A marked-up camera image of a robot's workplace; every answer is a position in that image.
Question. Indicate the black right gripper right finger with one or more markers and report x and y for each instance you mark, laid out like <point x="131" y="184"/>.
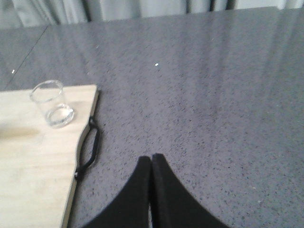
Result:
<point x="172" y="205"/>

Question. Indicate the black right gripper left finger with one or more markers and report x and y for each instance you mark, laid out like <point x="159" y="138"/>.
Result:
<point x="129" y="209"/>

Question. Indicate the grey curtain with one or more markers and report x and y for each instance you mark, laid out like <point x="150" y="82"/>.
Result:
<point x="34" y="13"/>

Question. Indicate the glass measuring beaker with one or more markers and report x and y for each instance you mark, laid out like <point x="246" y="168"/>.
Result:
<point x="50" y="99"/>

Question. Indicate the wooden cutting board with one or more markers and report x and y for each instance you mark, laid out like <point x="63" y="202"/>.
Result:
<point x="38" y="162"/>

